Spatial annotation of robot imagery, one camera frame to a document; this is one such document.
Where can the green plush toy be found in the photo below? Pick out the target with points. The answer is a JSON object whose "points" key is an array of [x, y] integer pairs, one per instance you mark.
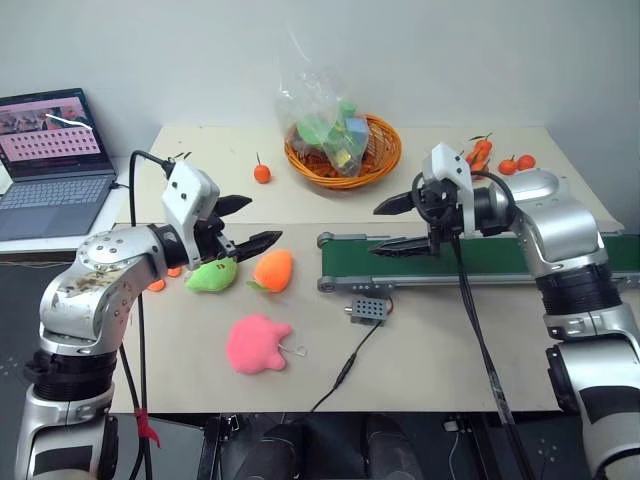
{"points": [[210, 277]]}

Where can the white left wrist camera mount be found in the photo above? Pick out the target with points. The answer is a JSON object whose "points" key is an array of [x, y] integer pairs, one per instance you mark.
{"points": [[187, 195]]}

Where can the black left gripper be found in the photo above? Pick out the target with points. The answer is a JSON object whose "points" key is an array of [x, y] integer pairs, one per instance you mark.
{"points": [[212, 242]]}

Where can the green conveyor belt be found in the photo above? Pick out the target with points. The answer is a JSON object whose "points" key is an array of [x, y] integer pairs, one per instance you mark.
{"points": [[480, 262]]}

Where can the red tape strip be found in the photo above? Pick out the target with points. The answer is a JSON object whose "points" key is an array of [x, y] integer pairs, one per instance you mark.
{"points": [[145, 425]]}

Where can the grey perforated control box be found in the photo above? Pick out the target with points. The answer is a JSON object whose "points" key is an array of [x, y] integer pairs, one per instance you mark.
{"points": [[367, 310]]}

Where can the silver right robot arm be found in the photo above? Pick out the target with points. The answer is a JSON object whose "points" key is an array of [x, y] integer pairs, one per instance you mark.
{"points": [[565, 235]]}

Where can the clear plastic bag of toys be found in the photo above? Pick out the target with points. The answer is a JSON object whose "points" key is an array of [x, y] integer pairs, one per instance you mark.
{"points": [[325, 130]]}

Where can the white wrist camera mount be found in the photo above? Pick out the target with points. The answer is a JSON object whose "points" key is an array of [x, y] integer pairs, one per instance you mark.
{"points": [[450, 167], [187, 195]]}

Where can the pink plush toy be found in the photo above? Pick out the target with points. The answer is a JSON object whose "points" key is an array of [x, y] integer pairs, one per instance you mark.
{"points": [[252, 345]]}

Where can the tangerine with stem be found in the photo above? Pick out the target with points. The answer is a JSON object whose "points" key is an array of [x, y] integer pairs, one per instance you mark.
{"points": [[263, 173]]}

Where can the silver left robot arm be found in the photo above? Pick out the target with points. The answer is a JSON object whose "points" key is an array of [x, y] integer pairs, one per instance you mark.
{"points": [[95, 300]]}

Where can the grey laptop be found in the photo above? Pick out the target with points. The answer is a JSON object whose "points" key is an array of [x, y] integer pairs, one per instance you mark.
{"points": [[55, 190]]}

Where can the tangerines with green leaves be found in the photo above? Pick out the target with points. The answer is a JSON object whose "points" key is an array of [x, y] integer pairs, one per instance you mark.
{"points": [[481, 152]]}

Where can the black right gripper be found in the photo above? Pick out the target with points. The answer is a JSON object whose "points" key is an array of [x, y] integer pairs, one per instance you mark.
{"points": [[440, 210]]}

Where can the orange wicker basket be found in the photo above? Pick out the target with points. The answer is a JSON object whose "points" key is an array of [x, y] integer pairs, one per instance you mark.
{"points": [[385, 150]]}

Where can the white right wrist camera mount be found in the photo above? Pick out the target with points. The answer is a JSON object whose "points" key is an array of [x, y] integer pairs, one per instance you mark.
{"points": [[450, 167]]}

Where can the small orange plush toy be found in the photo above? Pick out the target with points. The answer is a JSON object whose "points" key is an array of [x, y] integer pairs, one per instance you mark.
{"points": [[156, 286]]}

